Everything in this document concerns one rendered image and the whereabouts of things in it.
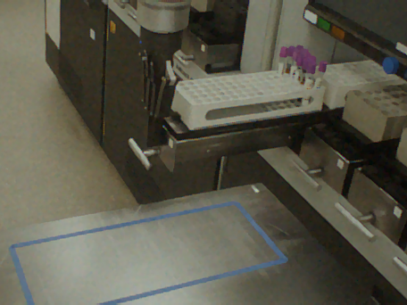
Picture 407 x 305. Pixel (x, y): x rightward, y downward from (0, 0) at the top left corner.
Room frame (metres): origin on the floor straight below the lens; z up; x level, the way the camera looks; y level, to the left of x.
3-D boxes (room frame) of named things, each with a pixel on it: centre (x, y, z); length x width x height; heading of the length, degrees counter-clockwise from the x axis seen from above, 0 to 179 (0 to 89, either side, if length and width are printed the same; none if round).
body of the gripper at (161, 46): (1.07, 0.03, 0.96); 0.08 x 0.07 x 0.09; 26
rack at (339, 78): (1.30, -0.43, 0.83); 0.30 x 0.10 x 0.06; 116
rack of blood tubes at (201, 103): (1.16, -0.15, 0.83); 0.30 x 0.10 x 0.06; 116
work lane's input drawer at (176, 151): (1.22, -0.27, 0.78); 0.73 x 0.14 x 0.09; 116
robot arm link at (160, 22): (1.07, 0.03, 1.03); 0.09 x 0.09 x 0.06
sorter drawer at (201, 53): (1.69, -0.33, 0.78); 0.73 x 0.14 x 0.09; 116
